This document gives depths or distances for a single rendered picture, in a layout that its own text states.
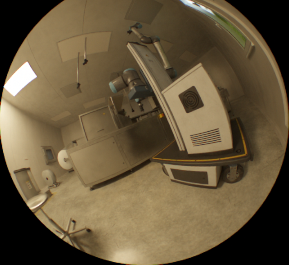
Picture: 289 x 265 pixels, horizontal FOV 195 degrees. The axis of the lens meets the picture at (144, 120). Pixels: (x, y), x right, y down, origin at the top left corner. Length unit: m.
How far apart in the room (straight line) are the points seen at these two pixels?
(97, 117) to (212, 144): 1.67
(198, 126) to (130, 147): 1.16
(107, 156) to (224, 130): 1.43
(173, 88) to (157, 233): 0.97
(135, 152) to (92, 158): 0.73
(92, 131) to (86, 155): 0.46
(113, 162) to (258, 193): 1.70
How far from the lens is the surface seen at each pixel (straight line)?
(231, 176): 0.73
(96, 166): 1.49
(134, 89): 0.77
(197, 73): 0.50
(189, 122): 0.55
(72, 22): 2.09
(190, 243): 0.67
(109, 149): 1.42
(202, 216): 0.71
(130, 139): 1.45
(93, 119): 1.68
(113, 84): 0.94
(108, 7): 2.06
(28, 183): 2.42
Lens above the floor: 0.67
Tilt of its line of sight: 4 degrees up
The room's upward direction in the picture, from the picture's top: 24 degrees counter-clockwise
